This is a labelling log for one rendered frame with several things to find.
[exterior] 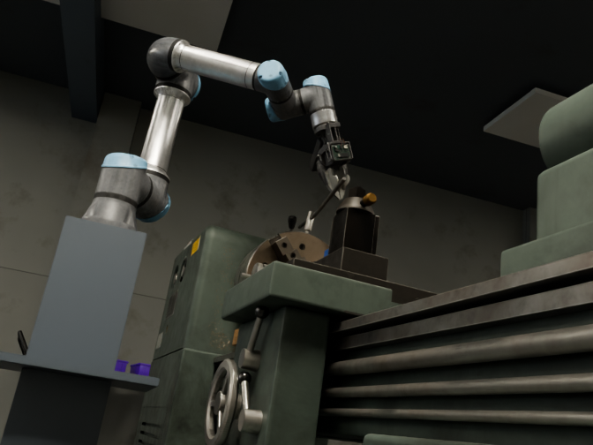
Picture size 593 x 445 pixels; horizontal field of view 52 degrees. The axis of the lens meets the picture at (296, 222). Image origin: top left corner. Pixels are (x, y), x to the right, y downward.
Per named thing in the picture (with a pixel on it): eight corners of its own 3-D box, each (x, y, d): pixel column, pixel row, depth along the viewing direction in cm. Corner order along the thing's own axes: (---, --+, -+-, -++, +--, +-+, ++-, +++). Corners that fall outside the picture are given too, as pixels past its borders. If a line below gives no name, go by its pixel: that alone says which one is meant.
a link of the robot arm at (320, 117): (305, 120, 180) (330, 118, 183) (309, 134, 179) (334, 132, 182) (316, 109, 173) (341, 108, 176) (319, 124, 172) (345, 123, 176)
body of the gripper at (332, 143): (331, 162, 169) (321, 121, 171) (318, 172, 176) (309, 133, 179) (355, 160, 172) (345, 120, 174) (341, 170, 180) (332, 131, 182)
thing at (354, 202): (329, 215, 131) (331, 202, 132) (363, 224, 133) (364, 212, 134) (346, 204, 124) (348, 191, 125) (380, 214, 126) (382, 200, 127)
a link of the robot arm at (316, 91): (302, 88, 185) (329, 80, 183) (309, 122, 182) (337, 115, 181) (296, 79, 177) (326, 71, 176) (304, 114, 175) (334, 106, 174)
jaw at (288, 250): (282, 280, 176) (263, 244, 177) (296, 273, 179) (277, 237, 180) (296, 273, 167) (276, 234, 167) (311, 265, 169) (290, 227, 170)
